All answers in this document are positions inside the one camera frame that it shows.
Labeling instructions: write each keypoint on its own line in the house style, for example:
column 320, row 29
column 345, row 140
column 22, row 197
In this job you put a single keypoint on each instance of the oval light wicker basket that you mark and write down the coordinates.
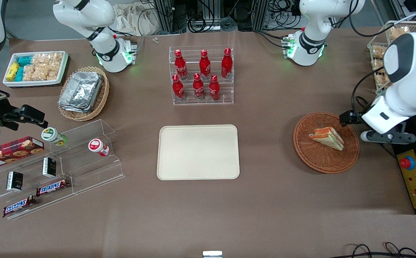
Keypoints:
column 102, row 96

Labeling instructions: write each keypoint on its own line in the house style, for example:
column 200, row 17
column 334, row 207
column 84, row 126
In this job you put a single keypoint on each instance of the bagged bread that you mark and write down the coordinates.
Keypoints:
column 397, row 33
column 381, row 77
column 379, row 52

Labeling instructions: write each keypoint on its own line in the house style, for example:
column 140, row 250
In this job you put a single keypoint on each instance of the white rectangular snack tray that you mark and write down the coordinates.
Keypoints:
column 36, row 83

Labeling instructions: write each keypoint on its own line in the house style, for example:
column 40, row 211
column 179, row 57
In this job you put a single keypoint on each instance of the red cookie box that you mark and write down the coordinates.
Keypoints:
column 11, row 152

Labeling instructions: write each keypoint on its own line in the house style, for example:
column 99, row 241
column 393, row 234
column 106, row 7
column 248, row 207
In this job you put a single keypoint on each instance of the stack of foil trays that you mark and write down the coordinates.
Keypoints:
column 81, row 91

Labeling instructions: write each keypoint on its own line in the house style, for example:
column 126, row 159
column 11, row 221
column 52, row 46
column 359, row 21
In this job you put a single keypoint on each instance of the red cola bottle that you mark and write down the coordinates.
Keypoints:
column 226, row 64
column 180, row 66
column 198, row 89
column 214, row 89
column 178, row 89
column 204, row 66

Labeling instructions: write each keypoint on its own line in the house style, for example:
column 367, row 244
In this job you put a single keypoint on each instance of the clear acrylic stepped shelf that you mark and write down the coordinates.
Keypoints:
column 86, row 168

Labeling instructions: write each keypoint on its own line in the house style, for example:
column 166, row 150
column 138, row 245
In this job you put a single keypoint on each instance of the clear rice cracker bag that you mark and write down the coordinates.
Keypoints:
column 29, row 72
column 55, row 61
column 40, row 59
column 42, row 73

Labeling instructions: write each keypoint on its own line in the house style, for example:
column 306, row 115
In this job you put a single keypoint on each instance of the yellow snack packet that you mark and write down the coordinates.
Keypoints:
column 13, row 71

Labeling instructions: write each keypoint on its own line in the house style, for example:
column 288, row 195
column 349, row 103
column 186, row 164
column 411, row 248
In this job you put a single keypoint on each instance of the green lid small bottle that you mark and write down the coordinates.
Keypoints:
column 52, row 135

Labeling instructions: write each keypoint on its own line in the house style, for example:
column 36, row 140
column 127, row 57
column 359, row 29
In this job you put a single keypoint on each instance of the teal snack packet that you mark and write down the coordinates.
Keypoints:
column 24, row 60
column 19, row 74

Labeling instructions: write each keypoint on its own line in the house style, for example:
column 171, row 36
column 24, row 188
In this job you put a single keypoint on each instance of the Snickers chocolate bar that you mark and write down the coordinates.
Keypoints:
column 52, row 187
column 18, row 206

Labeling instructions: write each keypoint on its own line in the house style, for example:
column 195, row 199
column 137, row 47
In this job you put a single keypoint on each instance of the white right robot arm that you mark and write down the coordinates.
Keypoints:
column 104, row 53

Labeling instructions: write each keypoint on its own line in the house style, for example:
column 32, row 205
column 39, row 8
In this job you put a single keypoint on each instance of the triangular sandwich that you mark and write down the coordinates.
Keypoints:
column 328, row 138

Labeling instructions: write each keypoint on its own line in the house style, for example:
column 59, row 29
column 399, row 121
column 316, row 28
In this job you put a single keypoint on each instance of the beige cloth bag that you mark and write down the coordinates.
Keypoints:
column 134, row 19

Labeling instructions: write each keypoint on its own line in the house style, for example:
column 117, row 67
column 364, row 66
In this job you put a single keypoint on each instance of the red lid small bottle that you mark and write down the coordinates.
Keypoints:
column 97, row 146

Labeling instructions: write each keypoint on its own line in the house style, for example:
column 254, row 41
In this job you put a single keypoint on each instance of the cream plastic tray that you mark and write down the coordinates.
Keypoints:
column 198, row 152

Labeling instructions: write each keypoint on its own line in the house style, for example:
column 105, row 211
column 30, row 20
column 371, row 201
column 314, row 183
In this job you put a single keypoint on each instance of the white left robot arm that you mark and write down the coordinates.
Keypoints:
column 313, row 21

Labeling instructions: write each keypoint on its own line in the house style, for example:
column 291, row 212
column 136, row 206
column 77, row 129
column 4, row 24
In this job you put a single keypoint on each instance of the small black box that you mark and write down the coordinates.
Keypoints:
column 49, row 167
column 14, row 181

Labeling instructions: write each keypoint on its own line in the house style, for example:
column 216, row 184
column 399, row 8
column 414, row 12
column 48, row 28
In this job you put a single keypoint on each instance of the clear acrylic bottle rack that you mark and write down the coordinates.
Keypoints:
column 202, row 100

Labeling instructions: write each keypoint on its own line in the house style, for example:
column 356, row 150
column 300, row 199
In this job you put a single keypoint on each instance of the round brown wicker basket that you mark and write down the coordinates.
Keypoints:
column 319, row 159

